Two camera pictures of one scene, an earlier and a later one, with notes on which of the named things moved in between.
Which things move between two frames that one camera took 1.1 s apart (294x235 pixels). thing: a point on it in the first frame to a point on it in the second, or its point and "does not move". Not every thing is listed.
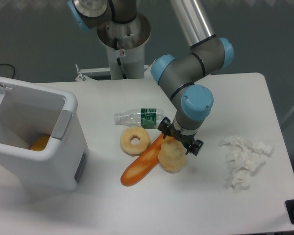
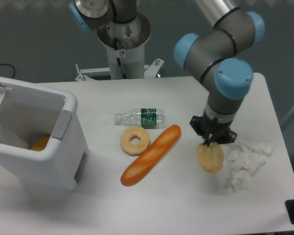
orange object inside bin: x=40 y=143 does not move
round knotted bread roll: x=172 y=155 to x=210 y=158
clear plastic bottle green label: x=143 y=117 does not move
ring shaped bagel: x=134 y=150 does not move
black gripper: x=166 y=129 to x=220 y=131
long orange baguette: x=143 y=165 does not move
